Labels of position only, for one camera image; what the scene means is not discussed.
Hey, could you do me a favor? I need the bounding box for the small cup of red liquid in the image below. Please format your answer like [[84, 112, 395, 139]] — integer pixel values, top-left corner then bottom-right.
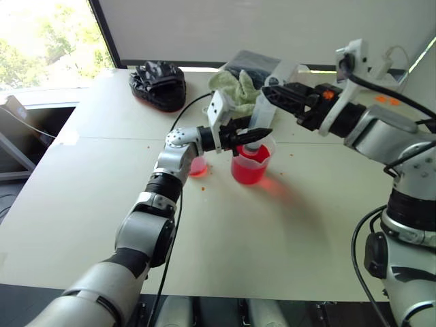
[[189, 155, 209, 178]]

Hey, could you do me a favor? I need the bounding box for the grey rounded shape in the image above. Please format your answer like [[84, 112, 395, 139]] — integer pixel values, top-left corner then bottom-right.
[[159, 296, 194, 327]]

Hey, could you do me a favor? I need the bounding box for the black crumpled bag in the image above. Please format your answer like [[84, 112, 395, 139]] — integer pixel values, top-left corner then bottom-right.
[[128, 60, 187, 114]]

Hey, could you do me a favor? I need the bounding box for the dark monitor panel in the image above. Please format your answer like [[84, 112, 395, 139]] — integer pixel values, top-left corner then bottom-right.
[[0, 95, 57, 147]]

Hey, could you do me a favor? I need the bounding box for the grey metal frame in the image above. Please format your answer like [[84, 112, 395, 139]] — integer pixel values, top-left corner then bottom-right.
[[0, 132, 37, 181]]

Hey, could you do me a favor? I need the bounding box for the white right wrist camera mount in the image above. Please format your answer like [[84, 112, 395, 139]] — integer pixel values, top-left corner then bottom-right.
[[319, 39, 399, 136]]

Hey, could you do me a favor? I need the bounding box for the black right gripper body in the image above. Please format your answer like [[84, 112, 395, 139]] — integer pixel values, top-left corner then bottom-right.
[[296, 84, 343, 132]]

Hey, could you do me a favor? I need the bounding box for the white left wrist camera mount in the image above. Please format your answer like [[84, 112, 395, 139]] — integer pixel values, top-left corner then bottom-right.
[[206, 90, 239, 153]]

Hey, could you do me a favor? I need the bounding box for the thin white wire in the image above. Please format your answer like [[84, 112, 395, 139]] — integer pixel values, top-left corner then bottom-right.
[[386, 46, 409, 74]]

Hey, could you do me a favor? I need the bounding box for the black window frame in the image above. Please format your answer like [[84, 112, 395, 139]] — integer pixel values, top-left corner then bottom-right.
[[87, 0, 122, 69]]

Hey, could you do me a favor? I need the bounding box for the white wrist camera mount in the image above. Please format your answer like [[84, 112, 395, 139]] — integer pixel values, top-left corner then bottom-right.
[[206, 90, 239, 153], [319, 39, 399, 136]]

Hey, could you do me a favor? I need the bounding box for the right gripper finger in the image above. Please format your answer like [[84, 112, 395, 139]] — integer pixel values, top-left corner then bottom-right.
[[268, 100, 307, 119], [261, 82, 320, 103]]

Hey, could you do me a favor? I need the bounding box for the pale green towel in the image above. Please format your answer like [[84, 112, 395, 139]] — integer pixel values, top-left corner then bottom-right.
[[207, 69, 277, 120]]

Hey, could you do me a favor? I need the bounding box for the large cup of red liquid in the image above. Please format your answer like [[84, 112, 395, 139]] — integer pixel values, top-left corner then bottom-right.
[[230, 134, 277, 186]]

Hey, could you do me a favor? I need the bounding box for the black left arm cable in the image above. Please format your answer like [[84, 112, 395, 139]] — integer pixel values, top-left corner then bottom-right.
[[146, 91, 214, 327]]

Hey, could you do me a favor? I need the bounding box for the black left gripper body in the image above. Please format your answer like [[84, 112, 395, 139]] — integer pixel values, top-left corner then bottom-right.
[[219, 119, 242, 151]]

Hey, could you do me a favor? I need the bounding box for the white roller blind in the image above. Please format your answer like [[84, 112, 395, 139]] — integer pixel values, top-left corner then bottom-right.
[[98, 0, 436, 66]]

